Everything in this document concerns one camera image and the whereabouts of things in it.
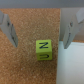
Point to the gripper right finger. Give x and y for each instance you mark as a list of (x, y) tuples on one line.
[(72, 28)]

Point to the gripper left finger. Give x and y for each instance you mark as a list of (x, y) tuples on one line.
[(6, 25)]

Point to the yellow block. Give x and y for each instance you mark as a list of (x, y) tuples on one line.
[(44, 49)]

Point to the white cabinet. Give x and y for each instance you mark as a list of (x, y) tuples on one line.
[(70, 53)]

